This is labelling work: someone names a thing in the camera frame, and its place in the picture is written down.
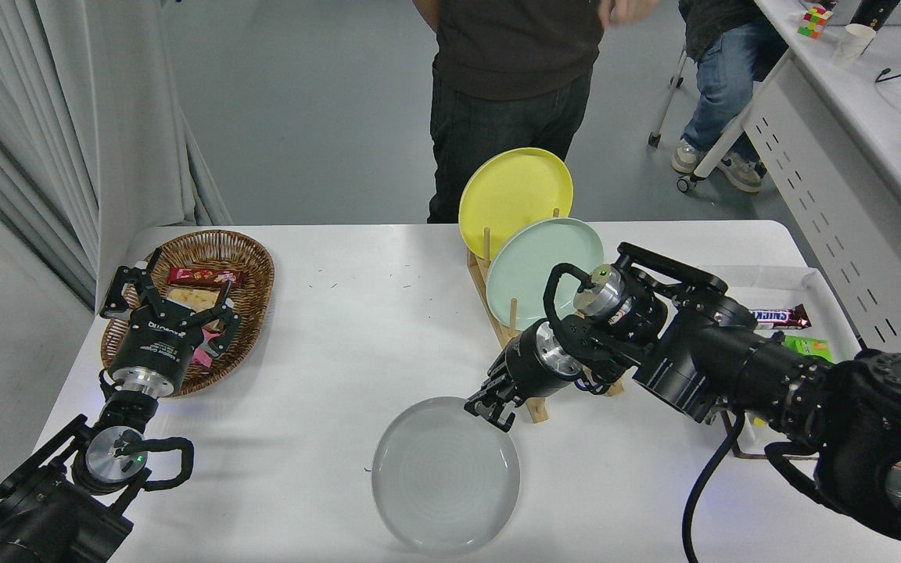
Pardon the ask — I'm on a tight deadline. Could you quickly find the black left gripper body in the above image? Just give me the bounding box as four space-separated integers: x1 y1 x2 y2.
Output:
109 307 220 395

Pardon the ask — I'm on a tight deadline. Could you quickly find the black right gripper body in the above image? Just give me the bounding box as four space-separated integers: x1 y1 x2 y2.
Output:
489 320 573 404

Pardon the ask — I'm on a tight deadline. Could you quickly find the grey plate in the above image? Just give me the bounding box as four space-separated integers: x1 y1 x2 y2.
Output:
372 396 521 558

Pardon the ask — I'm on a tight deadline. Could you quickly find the yellow plate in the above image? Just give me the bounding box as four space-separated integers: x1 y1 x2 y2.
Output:
458 148 574 260

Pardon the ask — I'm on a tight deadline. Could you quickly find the mint green plate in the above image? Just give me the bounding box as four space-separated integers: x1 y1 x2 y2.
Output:
486 217 605 332

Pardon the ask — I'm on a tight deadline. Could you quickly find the wooden plate rack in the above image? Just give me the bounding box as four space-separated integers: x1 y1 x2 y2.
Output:
467 207 627 424

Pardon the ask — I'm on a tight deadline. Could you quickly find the person's left hand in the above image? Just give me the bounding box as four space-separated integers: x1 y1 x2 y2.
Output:
598 0 661 31

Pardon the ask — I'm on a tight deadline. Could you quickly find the pink snack pack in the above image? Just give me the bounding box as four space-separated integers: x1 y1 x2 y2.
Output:
189 325 224 368

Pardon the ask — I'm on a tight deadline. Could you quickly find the pale yellow snack pack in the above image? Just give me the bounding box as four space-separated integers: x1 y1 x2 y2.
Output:
163 287 221 316

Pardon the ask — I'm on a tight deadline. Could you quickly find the red snack bar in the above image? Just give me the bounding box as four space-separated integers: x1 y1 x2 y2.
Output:
167 266 242 289

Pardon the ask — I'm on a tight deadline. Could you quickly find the brown wicker basket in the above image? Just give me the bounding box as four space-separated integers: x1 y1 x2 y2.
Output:
100 229 275 398

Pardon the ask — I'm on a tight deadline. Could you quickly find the grey curtain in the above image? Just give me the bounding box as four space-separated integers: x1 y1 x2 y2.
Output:
0 0 234 310

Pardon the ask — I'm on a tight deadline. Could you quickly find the brown Snickers bar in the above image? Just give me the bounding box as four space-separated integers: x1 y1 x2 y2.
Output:
748 303 813 330

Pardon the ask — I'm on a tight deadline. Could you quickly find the green cartoon snack pack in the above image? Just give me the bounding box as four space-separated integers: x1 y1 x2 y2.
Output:
783 335 835 365

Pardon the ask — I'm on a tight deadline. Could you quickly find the standing person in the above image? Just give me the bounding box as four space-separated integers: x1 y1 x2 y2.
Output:
411 0 661 225

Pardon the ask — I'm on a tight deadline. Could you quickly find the white tray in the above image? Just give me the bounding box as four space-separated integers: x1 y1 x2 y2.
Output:
701 264 863 460

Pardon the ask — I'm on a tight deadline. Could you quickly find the seated person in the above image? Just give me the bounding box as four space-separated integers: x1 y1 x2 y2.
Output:
671 0 792 193

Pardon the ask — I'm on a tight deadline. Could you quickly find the white perforated desk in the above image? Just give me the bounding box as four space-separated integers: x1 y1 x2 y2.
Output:
740 0 901 368

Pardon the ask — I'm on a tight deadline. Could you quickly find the colourful puzzle cube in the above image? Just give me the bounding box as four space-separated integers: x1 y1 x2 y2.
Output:
797 6 835 40

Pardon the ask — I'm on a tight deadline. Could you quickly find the white paper cup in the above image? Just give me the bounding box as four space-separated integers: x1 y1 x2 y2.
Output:
833 23 878 66

